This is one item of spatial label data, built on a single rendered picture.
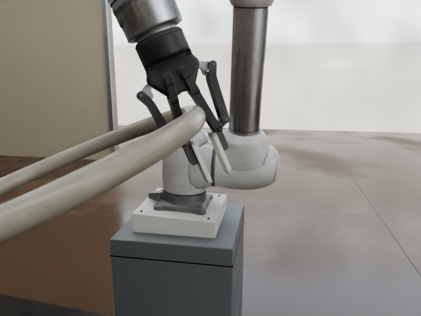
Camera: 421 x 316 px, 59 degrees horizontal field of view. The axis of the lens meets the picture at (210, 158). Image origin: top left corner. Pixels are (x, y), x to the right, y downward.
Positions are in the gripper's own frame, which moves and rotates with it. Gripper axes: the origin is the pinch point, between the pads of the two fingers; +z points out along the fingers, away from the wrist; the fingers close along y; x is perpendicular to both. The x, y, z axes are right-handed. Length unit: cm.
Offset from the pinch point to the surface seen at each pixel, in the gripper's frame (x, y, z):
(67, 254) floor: -224, 88, 68
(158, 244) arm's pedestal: -55, 16, 30
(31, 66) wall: -555, 93, -122
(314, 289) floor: -138, -52, 135
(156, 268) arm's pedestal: -56, 20, 37
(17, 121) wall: -579, 154, -58
